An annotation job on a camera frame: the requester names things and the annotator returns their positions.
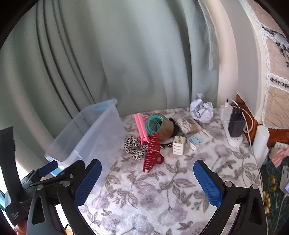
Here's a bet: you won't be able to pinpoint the white paper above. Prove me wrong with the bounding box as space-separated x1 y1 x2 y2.
189 92 214 123

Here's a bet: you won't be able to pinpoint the leopard print scrunchie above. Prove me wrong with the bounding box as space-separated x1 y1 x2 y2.
124 135 148 161

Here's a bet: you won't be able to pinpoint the bag of cotton swabs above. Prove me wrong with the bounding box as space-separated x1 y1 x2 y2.
175 117 202 134

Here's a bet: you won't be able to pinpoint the white and blue carton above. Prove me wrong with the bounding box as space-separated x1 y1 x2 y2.
187 130 213 152

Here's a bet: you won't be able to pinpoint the black charger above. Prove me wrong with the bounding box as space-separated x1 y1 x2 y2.
228 107 246 138

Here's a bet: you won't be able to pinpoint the floral cloth covered desktop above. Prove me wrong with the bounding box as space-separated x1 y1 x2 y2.
78 106 263 235

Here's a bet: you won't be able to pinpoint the black cloth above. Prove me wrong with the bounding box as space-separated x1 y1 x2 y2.
168 118 181 136

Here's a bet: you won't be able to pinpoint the green curtain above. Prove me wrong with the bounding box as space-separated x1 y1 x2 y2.
0 0 220 168

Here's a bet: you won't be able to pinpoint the white cable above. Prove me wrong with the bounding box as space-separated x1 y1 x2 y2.
230 99 263 188

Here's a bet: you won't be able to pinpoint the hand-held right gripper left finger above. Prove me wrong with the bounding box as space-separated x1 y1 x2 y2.
27 159 102 235

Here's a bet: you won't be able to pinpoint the white power strip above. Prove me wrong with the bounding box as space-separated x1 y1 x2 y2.
221 119 244 149

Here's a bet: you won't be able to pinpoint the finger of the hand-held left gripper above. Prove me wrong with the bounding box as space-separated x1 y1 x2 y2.
29 160 59 179
29 159 86 188

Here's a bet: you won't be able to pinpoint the small cream hair clip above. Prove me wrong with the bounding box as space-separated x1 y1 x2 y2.
172 136 186 155

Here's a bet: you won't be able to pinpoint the white cylinder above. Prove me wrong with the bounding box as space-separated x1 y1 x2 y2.
252 125 270 168

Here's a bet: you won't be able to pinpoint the clear plastic storage box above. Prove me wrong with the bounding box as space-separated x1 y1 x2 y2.
44 99 127 188

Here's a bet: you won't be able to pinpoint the lace trimmed quilt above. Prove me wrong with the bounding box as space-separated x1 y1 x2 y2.
239 0 289 129

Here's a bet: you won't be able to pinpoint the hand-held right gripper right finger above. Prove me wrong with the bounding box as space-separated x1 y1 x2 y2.
193 159 268 235

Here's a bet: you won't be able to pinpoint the dark floral rug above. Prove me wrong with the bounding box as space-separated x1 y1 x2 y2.
260 154 289 226

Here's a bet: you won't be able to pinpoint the pink hair roller clip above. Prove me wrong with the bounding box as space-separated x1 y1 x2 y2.
134 113 151 145

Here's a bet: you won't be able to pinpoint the brown tape roll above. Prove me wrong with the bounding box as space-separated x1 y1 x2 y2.
156 113 175 139

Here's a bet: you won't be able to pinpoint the red hair claw clip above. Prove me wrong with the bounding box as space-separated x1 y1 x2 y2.
142 134 165 174

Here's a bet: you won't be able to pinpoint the white charger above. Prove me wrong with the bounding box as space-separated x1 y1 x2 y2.
220 98 234 121

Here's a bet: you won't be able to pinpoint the teal hair ties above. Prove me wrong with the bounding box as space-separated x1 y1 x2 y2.
144 114 163 134

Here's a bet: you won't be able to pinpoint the white device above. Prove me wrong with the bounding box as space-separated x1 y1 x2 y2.
279 166 289 195

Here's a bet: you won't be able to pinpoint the pink knitted cloth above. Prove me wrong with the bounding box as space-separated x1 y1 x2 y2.
270 142 289 168

